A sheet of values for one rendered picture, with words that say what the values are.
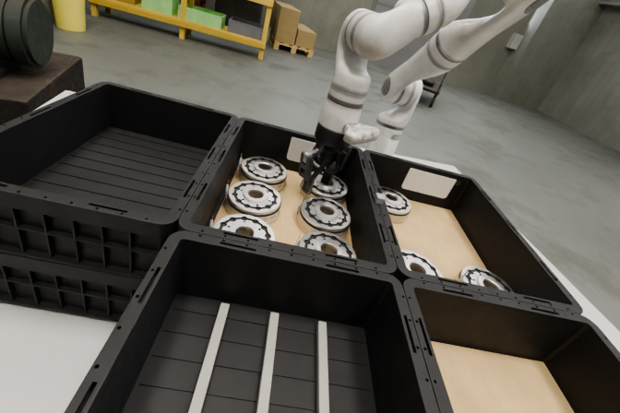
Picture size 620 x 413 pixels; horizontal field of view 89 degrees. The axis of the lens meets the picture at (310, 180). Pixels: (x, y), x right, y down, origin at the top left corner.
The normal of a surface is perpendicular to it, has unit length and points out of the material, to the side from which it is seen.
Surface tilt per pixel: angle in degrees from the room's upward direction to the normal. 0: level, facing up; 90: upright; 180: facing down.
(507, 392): 0
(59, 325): 0
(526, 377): 0
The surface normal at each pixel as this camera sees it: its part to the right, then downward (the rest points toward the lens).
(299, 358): 0.26, -0.82
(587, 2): 0.14, 0.54
